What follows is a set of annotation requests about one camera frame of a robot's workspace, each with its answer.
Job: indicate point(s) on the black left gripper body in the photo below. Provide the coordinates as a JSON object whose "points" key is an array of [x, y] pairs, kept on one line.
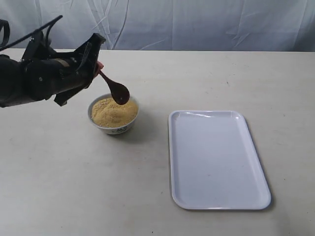
{"points": [[61, 74]]}

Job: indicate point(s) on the black orange-tipped left gripper finger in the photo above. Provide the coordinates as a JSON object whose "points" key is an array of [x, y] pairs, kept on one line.
{"points": [[98, 67]]}

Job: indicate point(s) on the dark brown wooden spoon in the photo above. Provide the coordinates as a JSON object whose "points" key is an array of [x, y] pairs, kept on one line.
{"points": [[119, 92]]}

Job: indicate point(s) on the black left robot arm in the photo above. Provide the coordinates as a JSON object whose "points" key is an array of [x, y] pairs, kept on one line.
{"points": [[12, 87]]}

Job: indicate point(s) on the yellow-brown powder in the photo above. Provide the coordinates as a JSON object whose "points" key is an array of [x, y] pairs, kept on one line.
{"points": [[107, 113]]}

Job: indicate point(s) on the white patterned ceramic bowl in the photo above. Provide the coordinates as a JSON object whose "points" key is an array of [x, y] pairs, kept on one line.
{"points": [[117, 130]]}

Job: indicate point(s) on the white rectangular plastic tray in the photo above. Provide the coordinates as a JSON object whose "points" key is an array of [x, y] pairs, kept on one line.
{"points": [[213, 162]]}

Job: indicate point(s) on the grey wrinkled backdrop curtain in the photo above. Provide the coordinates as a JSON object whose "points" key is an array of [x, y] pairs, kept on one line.
{"points": [[190, 25]]}

